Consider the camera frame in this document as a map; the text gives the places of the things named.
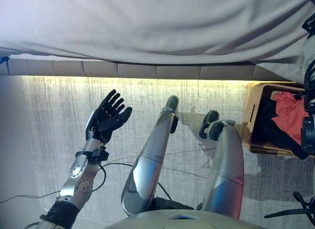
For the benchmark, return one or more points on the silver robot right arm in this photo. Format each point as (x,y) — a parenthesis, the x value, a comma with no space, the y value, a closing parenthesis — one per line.
(309,103)

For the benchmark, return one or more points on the red garment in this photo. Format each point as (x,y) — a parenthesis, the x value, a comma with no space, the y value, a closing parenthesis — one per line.
(289,115)

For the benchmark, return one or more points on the light grey woven rug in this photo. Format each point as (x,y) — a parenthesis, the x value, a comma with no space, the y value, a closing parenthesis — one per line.
(61,103)

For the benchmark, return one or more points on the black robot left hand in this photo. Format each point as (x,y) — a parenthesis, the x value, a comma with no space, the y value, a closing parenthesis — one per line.
(108,118)

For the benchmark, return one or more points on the beige upholstered bed frame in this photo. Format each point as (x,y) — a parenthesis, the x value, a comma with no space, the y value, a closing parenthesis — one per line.
(147,71)

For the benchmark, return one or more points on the silver robot leg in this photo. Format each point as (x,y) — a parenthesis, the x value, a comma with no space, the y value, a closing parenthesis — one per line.
(226,170)
(147,165)

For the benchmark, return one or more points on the silver robot left leg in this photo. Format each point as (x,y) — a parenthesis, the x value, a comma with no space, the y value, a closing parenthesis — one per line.
(147,165)

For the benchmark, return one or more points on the woven wicker laundry basket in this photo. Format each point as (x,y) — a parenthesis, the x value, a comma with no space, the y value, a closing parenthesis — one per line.
(249,120)

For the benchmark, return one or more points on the silver robot right leg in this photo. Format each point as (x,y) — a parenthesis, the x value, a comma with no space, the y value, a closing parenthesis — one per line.
(226,170)

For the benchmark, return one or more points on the grey robot torso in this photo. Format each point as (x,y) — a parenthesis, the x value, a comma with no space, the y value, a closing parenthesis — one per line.
(184,220)

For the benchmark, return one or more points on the black garment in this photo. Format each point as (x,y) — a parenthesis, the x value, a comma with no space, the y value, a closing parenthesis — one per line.
(264,130)

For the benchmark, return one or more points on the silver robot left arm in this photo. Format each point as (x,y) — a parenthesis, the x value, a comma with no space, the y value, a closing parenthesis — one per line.
(78,182)

